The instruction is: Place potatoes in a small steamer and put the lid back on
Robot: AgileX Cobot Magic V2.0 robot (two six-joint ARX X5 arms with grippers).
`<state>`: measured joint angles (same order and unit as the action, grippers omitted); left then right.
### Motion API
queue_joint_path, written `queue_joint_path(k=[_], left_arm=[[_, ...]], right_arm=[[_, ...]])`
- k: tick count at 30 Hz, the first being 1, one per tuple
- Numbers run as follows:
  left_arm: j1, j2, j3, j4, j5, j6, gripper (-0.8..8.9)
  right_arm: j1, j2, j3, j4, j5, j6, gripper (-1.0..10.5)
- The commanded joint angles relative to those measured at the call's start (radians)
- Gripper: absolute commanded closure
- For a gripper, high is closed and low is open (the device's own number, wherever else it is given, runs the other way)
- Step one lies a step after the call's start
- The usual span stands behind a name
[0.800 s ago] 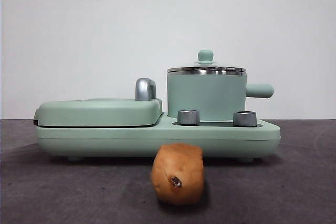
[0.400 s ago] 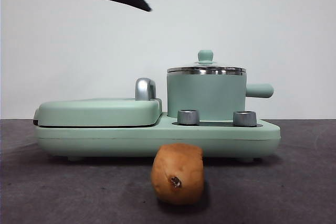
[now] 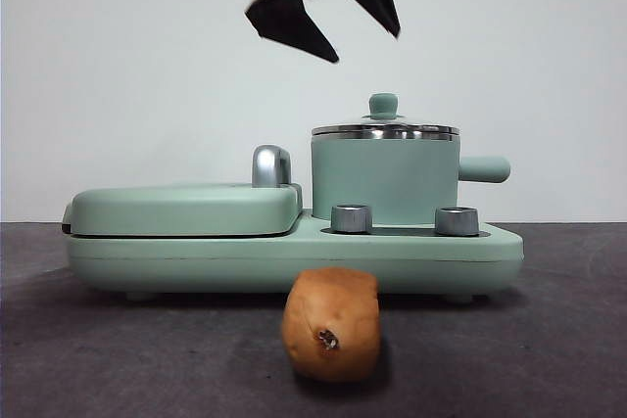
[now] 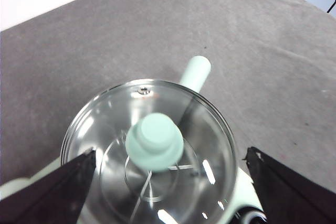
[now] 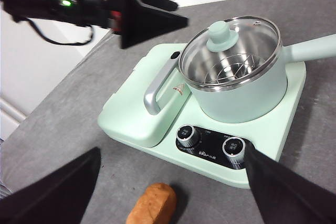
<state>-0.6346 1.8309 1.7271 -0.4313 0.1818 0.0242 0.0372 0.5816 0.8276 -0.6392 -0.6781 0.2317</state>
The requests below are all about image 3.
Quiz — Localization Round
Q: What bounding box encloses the brown potato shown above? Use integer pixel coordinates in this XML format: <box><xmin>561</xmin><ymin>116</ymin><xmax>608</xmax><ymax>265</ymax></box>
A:
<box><xmin>281</xmin><ymin>266</ymin><xmax>382</xmax><ymax>386</ymax></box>

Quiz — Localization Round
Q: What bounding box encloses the chrome griddle cover handle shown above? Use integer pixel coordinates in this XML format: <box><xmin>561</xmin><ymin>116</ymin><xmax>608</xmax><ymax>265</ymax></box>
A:
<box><xmin>252</xmin><ymin>145</ymin><xmax>296</xmax><ymax>190</ymax></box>

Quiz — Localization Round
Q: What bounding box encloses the glass lid with green knob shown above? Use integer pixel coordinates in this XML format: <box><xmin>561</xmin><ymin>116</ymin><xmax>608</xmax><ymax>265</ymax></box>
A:
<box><xmin>311</xmin><ymin>92</ymin><xmax>460</xmax><ymax>141</ymax></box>

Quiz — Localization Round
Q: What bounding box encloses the mint green breakfast machine base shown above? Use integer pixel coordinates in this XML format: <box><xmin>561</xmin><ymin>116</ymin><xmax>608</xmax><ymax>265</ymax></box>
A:
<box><xmin>66</xmin><ymin>209</ymin><xmax>525</xmax><ymax>304</ymax></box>

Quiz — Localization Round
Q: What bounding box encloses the mint green griddle cover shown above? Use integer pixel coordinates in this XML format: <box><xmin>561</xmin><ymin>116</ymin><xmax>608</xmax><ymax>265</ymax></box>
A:
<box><xmin>61</xmin><ymin>182</ymin><xmax>305</xmax><ymax>239</ymax></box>

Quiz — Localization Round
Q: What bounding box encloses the mint green pot with handle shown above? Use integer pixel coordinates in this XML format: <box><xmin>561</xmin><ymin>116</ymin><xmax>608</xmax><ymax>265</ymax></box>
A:
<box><xmin>311</xmin><ymin>136</ymin><xmax>512</xmax><ymax>223</ymax></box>

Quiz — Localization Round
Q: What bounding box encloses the silver control knob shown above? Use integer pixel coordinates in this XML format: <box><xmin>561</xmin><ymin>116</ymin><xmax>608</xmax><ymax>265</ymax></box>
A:
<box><xmin>330</xmin><ymin>204</ymin><xmax>374</xmax><ymax>234</ymax></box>
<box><xmin>434</xmin><ymin>206</ymin><xmax>479</xmax><ymax>237</ymax></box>

